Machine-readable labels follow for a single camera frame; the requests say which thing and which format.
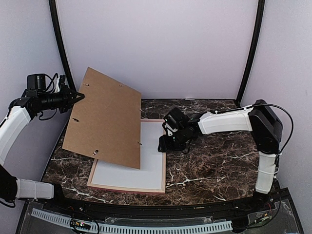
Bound white slotted cable duct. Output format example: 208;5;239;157
31;208;233;234

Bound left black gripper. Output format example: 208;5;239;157
38;84;84;113

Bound black corner post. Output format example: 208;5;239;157
236;0;265;105
48;0;80;103

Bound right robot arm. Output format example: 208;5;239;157
157;99;289;212

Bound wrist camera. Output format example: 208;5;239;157
162;121;174;137
53;73;66;93

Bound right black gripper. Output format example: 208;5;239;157
158;127;188;152

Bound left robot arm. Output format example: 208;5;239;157
0;74;85;213

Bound black front rail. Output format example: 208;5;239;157
29;192;281;221

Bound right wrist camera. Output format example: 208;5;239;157
162;121;174;137

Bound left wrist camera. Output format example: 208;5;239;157
53;73;66;93

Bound cat and books photo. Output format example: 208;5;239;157
92;121;164;190

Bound left black corner post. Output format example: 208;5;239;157
48;0;80;103

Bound right black corner post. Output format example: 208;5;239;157
236;0;265;105

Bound pink wooden picture frame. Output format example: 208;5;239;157
86;118;167;195

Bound brown cardboard backing board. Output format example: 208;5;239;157
62;67;141;169

